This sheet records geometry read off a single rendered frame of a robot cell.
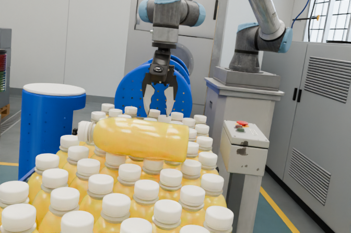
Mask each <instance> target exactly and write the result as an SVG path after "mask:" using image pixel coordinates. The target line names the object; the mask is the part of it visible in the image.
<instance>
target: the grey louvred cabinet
mask: <svg viewBox="0 0 351 233"><path fill-rule="evenodd" d="M261 71H264V72H267V73H271V74H276V75H278V76H281V79H280V85H279V88H278V89H279V91H282V92H284V93H285V95H284V96H281V97H280V101H276V100H275V105H274V112H273V117H272V124H271V129H270V135H269V139H268V140H269V142H270V143H269V147H268V152H267V159H266V164H265V171H266V172H267V173H268V174H269V175H270V176H271V177H272V178H273V179H274V180H275V181H276V182H277V183H278V184H279V185H280V186H281V187H282V188H283V189H284V190H285V191H286V192H287V193H288V195H289V196H290V197H291V198H292V199H293V200H294V201H295V202H296V203H297V204H298V205H299V206H300V207H301V208H302V209H303V210H304V211H305V212H306V213H307V214H308V215H309V216H310V217H311V218H312V219H313V220H314V221H315V222H316V223H317V224H318V225H319V227H320V228H321V229H322V230H323V231H324V232H325V233H351V44H343V43H324V42H304V41H292V42H291V45H290V48H289V50H288V51H287V52H286V53H276V52H266V51H263V57H262V64H261Z"/></svg>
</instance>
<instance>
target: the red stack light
mask: <svg viewBox="0 0 351 233"><path fill-rule="evenodd" d="M6 67H7V54H0V72H2V71H5V70H6Z"/></svg>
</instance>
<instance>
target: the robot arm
mask: <svg viewBox="0 0 351 233"><path fill-rule="evenodd" d="M248 1H249V3H250V6H251V8H252V10H253V13H254V15H255V17H256V20H257V22H245V23H241V24H239V25H238V29H237V32H236V34H237V35H236V44H235V52H234V55H233V57H232V59H231V61H230V64H229V69H234V70H238V71H246V72H260V64H259V58H258V55H259V51H266V52H276V53H286V52H287V51H288V50H289V48H290V45H291V42H292V39H293V30H292V28H290V27H285V24H284V23H283V22H282V21H281V20H279V19H278V16H277V13H276V10H275V7H274V4H273V2H272V0H248ZM138 13H139V17H140V19H141V20H142V21H144V22H149V23H151V24H153V30H151V31H150V33H153V35H152V39H151V40H152V41H154V42H152V45H151V46H153V47H158V50H156V51H155V54H154V57H153V61H152V63H150V67H149V68H148V69H149V73H146V74H145V77H144V79H143V82H142V92H143V102H144V109H145V112H146V114H147V115H149V112H150V104H151V97H152V95H153V94H154V93H155V88H154V87H153V86H152V83H151V82H153V83H154V85H156V84H157V83H159V84H164V86H166V85H167V84H169V85H168V87H167V88H166V89H165V90H164V94H165V97H166V106H167V108H166V117H168V116H169V115H170V113H171V111H172V108H173V104H174V101H175V98H176V95H177V91H178V82H177V79H176V77H177V76H176V75H174V72H175V70H174V65H170V58H171V52H170V49H176V46H177V45H176V43H177V42H178V34H179V25H182V26H189V27H197V26H200V25H201V24H202V23H203V22H204V20H205V16H206V11H205V8H204V6H203V5H201V4H199V3H197V2H195V1H192V0H143V1H142V2H141V3H140V5H139V8H138Z"/></svg>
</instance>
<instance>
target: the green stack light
mask: <svg viewBox="0 0 351 233"><path fill-rule="evenodd" d="M5 90H6V71H2V72H0V92H4V91H5Z"/></svg>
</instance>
